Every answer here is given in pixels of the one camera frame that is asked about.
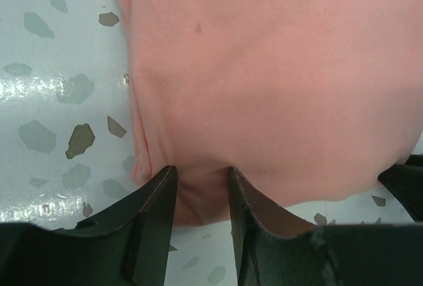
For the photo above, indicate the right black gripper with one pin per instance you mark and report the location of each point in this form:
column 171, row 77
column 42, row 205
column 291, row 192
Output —
column 405, row 183

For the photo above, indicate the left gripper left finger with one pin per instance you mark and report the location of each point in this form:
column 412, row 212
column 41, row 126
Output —
column 126, row 243

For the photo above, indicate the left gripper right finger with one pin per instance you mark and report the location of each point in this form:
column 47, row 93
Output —
column 260, row 229

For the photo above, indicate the salmon pink t shirt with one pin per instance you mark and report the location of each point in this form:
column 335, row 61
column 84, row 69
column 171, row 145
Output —
column 311, row 99

